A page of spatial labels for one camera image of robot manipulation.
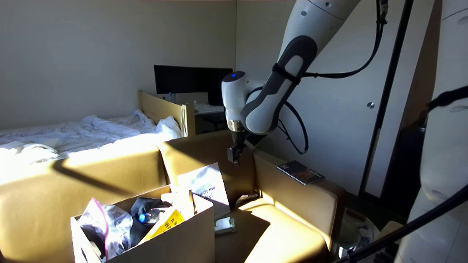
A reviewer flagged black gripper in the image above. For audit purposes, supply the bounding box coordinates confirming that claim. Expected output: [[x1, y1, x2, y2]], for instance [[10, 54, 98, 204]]
[[225, 127, 250, 165]]

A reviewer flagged open cardboard box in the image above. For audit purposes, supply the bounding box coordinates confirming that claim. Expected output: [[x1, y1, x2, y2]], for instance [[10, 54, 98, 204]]
[[69, 187, 217, 263]]

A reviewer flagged white printed paper bag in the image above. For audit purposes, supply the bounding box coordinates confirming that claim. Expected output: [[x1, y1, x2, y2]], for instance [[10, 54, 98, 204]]
[[187, 161, 231, 209]]

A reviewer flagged white desk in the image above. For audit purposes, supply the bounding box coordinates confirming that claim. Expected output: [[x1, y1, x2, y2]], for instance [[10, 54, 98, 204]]
[[187, 99, 228, 134]]

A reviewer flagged small flat grey device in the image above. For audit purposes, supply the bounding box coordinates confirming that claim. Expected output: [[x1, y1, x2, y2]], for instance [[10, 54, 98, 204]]
[[214, 215, 237, 235]]

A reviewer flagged white pillow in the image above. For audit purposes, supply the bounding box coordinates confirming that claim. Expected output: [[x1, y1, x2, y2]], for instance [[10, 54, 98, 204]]
[[154, 114, 183, 142]]

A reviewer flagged black monitor screen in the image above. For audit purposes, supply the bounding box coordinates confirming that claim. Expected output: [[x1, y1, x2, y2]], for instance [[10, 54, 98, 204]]
[[152, 63, 234, 107]]

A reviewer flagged yellow packet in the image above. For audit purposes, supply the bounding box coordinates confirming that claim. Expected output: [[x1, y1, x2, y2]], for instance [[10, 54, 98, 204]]
[[139, 207, 187, 244]]

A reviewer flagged dark bottle with blue cap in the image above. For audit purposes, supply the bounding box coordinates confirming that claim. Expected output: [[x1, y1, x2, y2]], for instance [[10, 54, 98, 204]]
[[129, 196, 173, 231]]

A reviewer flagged white closet door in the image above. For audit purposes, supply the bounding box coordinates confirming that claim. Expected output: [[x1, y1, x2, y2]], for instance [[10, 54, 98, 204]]
[[236, 0, 407, 199]]

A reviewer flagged clear plastic bag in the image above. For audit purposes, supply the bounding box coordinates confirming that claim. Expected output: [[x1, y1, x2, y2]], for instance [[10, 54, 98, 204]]
[[76, 196, 136, 260]]

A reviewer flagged bed with white sheets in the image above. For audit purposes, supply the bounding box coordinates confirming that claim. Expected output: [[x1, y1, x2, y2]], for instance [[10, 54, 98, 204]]
[[0, 108, 183, 166]]

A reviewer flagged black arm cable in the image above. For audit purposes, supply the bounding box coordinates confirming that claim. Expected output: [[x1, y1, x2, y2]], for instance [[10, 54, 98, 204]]
[[246, 0, 392, 158]]

